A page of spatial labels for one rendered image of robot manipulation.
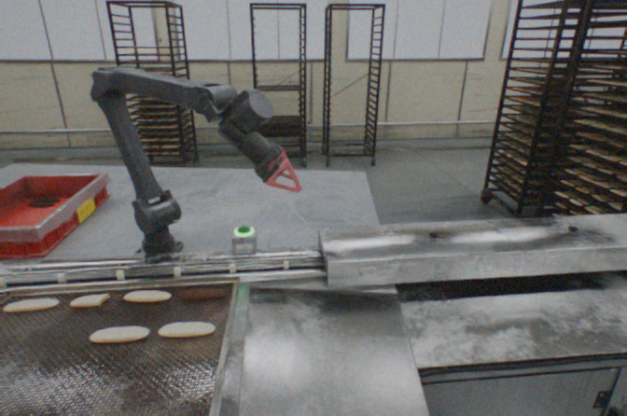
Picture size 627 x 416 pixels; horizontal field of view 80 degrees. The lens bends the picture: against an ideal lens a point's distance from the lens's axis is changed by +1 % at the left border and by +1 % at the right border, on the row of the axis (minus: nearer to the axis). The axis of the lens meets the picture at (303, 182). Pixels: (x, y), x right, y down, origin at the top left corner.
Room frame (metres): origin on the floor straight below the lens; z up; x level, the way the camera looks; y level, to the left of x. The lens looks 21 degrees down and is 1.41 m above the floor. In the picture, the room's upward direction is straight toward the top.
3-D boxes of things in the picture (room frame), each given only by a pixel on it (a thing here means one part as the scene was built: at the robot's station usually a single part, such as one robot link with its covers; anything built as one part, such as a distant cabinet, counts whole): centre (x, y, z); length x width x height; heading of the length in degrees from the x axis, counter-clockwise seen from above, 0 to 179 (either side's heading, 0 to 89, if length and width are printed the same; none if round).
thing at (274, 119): (4.47, 0.28, 0.89); 0.60 x 0.59 x 1.78; 96
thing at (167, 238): (0.98, 0.43, 0.86); 0.12 x 0.09 x 0.08; 86
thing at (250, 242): (0.96, 0.17, 0.84); 0.08 x 0.08 x 0.11; 6
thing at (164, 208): (0.97, 0.41, 0.94); 0.09 x 0.05 x 0.10; 54
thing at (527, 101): (2.91, -1.94, 0.89); 0.60 x 0.59 x 1.78; 0
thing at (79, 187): (1.16, 0.92, 0.88); 0.49 x 0.34 x 0.10; 4
